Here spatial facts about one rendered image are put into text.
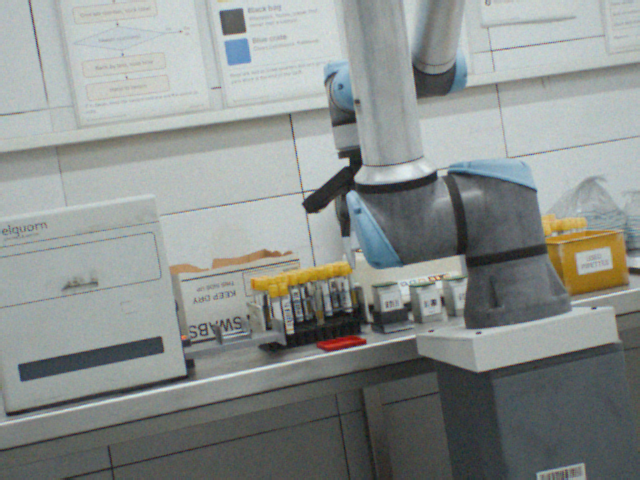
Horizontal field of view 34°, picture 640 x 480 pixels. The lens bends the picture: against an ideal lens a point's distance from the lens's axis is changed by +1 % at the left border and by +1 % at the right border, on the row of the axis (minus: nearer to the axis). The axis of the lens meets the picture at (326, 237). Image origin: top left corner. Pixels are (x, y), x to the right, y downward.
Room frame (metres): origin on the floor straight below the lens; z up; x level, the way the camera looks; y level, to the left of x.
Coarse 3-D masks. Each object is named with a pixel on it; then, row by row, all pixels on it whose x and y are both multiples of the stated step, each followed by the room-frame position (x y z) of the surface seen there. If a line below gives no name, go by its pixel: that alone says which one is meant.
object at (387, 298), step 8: (376, 288) 1.81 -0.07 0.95; (384, 288) 1.81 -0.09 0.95; (392, 288) 1.81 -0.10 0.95; (376, 296) 1.82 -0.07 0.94; (384, 296) 1.80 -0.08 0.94; (392, 296) 1.80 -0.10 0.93; (400, 296) 1.81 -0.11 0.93; (376, 304) 1.82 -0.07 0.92; (384, 304) 1.80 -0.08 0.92; (392, 304) 1.80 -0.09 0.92; (400, 304) 1.80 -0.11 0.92
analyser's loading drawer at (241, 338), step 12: (216, 324) 1.71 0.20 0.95; (276, 324) 1.73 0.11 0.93; (216, 336) 1.73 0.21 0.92; (228, 336) 1.69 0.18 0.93; (240, 336) 1.69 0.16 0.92; (252, 336) 1.72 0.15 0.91; (264, 336) 1.70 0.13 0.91; (276, 336) 1.70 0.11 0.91; (192, 348) 1.70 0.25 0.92; (204, 348) 1.68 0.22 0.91; (216, 348) 1.68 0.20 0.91; (228, 348) 1.69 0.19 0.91
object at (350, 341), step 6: (348, 336) 1.76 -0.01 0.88; (354, 336) 1.75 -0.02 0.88; (318, 342) 1.75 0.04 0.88; (324, 342) 1.75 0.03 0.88; (330, 342) 1.75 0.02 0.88; (336, 342) 1.76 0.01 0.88; (342, 342) 1.75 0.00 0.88; (348, 342) 1.70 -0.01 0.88; (354, 342) 1.70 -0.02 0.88; (360, 342) 1.70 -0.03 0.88; (366, 342) 1.70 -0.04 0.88; (324, 348) 1.70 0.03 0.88; (330, 348) 1.69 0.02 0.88; (336, 348) 1.69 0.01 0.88; (342, 348) 1.69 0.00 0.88
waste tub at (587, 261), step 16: (560, 240) 2.00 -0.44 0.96; (576, 240) 1.87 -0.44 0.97; (592, 240) 1.88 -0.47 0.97; (608, 240) 1.89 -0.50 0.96; (560, 256) 1.86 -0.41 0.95; (576, 256) 1.87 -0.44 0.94; (592, 256) 1.88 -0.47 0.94; (608, 256) 1.89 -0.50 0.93; (624, 256) 1.90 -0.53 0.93; (560, 272) 1.87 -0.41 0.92; (576, 272) 1.87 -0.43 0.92; (592, 272) 1.88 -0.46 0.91; (608, 272) 1.89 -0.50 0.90; (624, 272) 1.89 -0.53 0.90; (576, 288) 1.87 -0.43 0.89; (592, 288) 1.88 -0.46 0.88; (608, 288) 1.89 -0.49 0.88
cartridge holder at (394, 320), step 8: (376, 312) 1.82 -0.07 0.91; (384, 312) 1.79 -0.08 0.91; (392, 312) 1.80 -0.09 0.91; (400, 312) 1.80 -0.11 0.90; (376, 320) 1.82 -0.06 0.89; (384, 320) 1.79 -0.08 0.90; (392, 320) 1.80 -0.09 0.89; (400, 320) 1.80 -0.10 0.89; (408, 320) 1.79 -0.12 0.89; (376, 328) 1.82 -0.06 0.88; (384, 328) 1.77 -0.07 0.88; (392, 328) 1.78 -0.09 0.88; (400, 328) 1.78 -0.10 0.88; (408, 328) 1.79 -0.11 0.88
